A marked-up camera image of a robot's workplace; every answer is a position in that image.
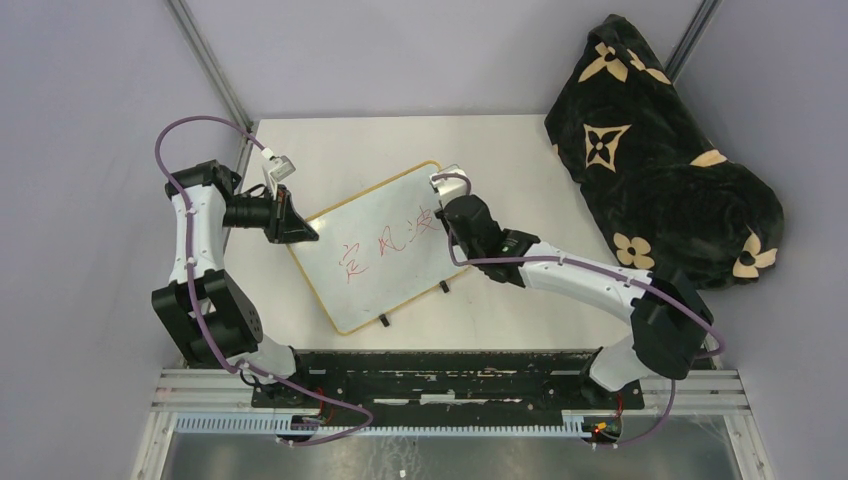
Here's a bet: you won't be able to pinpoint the black floral plush blanket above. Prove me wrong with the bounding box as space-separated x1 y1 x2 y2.
544 14 785 290

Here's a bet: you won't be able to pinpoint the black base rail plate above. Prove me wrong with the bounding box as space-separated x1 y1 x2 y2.
241 351 645 427

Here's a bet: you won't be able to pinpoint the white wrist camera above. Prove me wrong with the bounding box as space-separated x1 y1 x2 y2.
262 156 296 193
429 164 472 203

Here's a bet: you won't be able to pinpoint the aluminium frame rails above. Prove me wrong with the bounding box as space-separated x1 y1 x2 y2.
131 0 776 480

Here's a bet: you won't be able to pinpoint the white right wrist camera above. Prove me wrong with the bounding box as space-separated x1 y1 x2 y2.
429 164 472 203

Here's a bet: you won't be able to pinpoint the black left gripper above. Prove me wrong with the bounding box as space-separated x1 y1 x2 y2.
222 184 319 245

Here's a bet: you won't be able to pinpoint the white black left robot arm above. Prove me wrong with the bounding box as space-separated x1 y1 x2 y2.
151 160 319 407

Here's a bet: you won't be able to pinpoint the white toothed cable duct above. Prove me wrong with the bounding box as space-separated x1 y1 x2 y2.
173 413 591 439

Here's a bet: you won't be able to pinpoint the yellow framed whiteboard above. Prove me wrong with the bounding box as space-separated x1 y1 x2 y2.
289 161 463 335

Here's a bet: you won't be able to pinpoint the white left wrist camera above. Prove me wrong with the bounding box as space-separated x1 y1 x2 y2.
262 156 296 193

